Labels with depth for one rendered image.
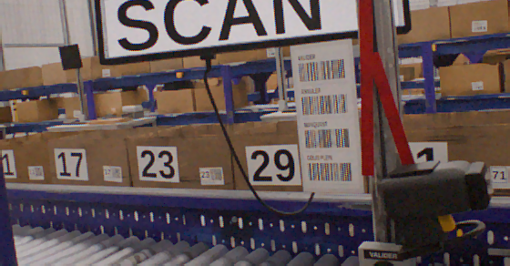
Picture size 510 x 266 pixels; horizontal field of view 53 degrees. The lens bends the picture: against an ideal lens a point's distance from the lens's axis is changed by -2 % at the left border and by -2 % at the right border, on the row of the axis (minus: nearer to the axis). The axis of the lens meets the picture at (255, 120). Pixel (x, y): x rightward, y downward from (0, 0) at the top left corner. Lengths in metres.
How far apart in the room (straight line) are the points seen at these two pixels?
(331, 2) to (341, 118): 0.19
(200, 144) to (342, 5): 0.85
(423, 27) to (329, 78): 5.21
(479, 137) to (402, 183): 0.66
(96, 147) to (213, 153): 0.47
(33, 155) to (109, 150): 0.40
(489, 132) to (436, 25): 4.63
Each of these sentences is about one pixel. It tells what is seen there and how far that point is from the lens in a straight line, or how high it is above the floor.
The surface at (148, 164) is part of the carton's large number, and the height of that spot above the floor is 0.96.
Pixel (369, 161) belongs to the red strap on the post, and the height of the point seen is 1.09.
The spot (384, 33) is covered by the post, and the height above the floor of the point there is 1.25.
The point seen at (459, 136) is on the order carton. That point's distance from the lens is 1.25.
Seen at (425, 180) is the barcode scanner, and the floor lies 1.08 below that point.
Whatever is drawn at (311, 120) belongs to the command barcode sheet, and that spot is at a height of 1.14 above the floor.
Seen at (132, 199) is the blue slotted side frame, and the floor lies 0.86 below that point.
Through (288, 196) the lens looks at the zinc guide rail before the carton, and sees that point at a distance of 1.36.
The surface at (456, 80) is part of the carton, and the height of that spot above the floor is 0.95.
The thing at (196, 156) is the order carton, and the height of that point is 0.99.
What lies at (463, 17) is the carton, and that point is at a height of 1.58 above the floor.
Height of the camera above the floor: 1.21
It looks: 5 degrees down
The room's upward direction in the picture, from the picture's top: 6 degrees counter-clockwise
